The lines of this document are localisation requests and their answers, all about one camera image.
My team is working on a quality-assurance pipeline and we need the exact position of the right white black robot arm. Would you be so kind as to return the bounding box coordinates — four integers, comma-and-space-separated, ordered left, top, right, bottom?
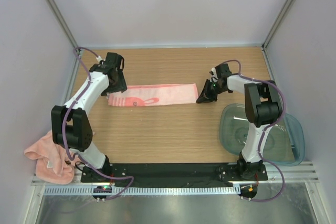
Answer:
196, 74, 285, 180

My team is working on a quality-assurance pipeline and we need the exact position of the pink rabbit pattern towel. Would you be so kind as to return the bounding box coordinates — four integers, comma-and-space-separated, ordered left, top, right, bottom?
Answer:
108, 83, 198, 107

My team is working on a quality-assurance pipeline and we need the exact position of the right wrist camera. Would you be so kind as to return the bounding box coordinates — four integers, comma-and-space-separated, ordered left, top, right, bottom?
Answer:
209, 63, 232, 80

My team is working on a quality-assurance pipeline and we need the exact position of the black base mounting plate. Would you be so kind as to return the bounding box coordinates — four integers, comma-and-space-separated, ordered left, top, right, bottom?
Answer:
80, 162, 269, 184

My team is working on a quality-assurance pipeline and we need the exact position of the clear teal plastic bin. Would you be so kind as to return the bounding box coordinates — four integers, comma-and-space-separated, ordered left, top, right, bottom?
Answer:
219, 103, 305, 167

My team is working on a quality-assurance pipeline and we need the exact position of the slotted metal cable rail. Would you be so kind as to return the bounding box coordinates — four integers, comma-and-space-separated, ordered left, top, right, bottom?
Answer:
44, 185, 240, 197

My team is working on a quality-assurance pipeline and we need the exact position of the plain pink towel pile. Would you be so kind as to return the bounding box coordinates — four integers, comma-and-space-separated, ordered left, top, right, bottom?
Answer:
24, 131, 80, 185

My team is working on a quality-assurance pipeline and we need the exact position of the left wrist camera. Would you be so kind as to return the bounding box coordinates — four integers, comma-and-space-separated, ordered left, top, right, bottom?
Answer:
98, 52, 124, 71

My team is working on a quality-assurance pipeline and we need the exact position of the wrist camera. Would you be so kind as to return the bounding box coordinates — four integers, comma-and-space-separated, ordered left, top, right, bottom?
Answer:
98, 52, 124, 71
209, 63, 232, 80

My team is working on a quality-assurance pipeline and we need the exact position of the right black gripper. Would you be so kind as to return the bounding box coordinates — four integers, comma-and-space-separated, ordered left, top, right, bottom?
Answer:
197, 79, 227, 104

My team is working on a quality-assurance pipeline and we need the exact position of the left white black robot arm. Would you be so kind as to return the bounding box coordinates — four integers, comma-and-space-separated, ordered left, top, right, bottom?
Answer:
51, 64, 127, 182

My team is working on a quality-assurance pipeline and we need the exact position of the left aluminium frame post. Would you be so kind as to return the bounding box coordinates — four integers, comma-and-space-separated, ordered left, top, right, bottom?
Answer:
46, 0, 78, 48

